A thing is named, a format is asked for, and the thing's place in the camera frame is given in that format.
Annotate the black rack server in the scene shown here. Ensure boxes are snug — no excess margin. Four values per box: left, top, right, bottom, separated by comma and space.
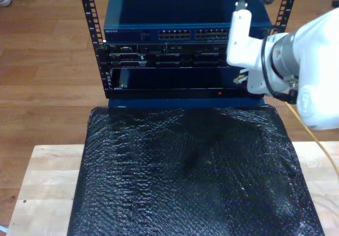
96, 42, 231, 68

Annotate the black bubble-wrap mat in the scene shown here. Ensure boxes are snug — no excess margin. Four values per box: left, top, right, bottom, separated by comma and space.
66, 104, 326, 236

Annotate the blue rack base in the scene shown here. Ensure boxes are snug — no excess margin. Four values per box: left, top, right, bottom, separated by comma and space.
108, 97, 266, 110

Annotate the blue network switch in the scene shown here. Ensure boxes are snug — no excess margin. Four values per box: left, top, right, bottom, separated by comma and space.
103, 0, 273, 43

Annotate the yellow network cable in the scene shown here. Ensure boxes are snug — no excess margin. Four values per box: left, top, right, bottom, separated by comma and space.
233, 73, 339, 178

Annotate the black perforated rack post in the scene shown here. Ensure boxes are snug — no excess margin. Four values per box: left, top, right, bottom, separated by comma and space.
272, 0, 301, 35
76, 0, 111, 99

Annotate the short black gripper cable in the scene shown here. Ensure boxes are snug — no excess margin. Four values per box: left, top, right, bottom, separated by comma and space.
261, 28, 299, 104

